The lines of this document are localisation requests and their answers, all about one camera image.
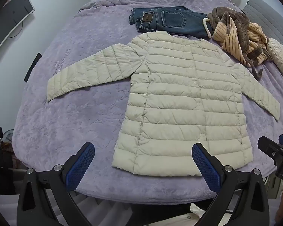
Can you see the grey quilted headboard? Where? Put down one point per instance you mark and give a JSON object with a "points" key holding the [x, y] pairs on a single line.
{"points": [[266, 16]]}

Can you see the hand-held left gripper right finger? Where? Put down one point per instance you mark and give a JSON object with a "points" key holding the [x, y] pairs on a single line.
{"points": [[206, 167]]}

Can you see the curved black monitor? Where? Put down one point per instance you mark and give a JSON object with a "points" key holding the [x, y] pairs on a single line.
{"points": [[7, 21]]}

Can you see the striped cream fleece robe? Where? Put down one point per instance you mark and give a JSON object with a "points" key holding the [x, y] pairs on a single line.
{"points": [[228, 35]]}

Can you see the cream pleated round cushion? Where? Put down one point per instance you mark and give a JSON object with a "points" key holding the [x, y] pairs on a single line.
{"points": [[281, 56]]}

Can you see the cream quilted down jacket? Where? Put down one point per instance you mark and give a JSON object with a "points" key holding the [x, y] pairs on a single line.
{"points": [[174, 94]]}

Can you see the blue denim jeans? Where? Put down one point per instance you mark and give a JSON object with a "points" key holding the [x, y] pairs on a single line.
{"points": [[172, 21]]}

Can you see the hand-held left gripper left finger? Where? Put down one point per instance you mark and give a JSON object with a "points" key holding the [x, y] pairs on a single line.
{"points": [[81, 167]]}

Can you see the purple plush blanket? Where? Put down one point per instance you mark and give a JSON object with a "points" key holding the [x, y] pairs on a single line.
{"points": [[85, 113]]}

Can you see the beige storage box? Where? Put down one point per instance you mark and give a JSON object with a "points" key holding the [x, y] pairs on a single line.
{"points": [[273, 186]]}

